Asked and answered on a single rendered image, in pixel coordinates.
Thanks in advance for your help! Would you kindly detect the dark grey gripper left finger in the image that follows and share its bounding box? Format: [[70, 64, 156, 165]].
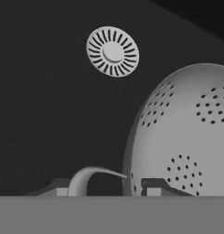
[[28, 178, 75, 197]]

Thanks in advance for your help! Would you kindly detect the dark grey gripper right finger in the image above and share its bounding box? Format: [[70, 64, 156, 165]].
[[141, 178, 194, 197]]

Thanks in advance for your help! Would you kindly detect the white round sink drain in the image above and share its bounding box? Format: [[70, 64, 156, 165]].
[[85, 26, 141, 79]]

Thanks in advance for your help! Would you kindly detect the grey perforated colander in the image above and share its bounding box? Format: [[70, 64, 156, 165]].
[[67, 62, 224, 197]]

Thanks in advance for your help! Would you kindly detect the dark grey sink basin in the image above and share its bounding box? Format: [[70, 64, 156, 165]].
[[0, 0, 224, 197]]

